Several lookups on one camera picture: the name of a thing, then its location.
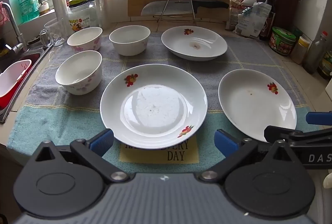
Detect plastic wrap roll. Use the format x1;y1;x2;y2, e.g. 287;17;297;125
49;0;68;22

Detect black handled kitchen knife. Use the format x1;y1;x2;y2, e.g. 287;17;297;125
141;0;230;16

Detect dark red knife block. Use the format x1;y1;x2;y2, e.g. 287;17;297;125
272;0;299;32

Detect white plate two fruit prints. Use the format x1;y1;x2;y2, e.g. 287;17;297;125
100;64;208;143

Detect metal wire rack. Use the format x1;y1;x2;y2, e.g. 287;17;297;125
153;0;201;32

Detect glass bottle red cap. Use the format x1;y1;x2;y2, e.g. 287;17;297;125
303;31;328;74

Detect grey and teal checked towel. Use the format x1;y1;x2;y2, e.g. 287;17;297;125
6;32;312;171

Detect white plate one fruit print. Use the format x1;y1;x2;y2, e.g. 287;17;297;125
218;69;297;143

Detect white floral bowl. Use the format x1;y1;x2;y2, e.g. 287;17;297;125
109;26;151;56
55;50;103;95
67;27;103;53

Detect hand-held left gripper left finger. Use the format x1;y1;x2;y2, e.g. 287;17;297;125
27;129;129;184

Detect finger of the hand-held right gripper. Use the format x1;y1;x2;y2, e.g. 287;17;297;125
305;111;332;126
264;125;332;147

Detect white and blue bag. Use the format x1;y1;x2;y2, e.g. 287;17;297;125
233;0;272;38

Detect steel sink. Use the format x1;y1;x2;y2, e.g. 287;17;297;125
0;45;52;123

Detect pink cloth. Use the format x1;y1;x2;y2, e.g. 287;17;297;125
0;3;8;30

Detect red and white colander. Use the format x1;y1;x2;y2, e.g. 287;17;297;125
0;59;33;110

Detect orange and white bag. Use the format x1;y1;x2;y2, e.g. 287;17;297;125
225;2;245;30

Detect white plate brown stain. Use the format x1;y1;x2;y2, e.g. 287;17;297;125
161;26;228;61

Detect metal faucet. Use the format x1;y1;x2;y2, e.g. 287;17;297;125
0;2;28;54

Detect glass jar yellow green lid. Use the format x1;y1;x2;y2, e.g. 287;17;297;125
67;0;96;32

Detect dark soy sauce bottle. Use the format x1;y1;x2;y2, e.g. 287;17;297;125
259;0;278;41

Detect green lid sauce jar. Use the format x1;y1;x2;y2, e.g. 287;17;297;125
268;27;297;56

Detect yellow lid spice jar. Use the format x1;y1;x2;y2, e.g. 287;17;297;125
290;36;310;65

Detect small potted plant ornament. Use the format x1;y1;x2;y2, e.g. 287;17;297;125
37;0;50;15

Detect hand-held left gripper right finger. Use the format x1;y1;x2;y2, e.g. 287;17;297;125
199;129;302;184

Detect clear glass mug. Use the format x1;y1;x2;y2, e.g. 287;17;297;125
39;18;69;48

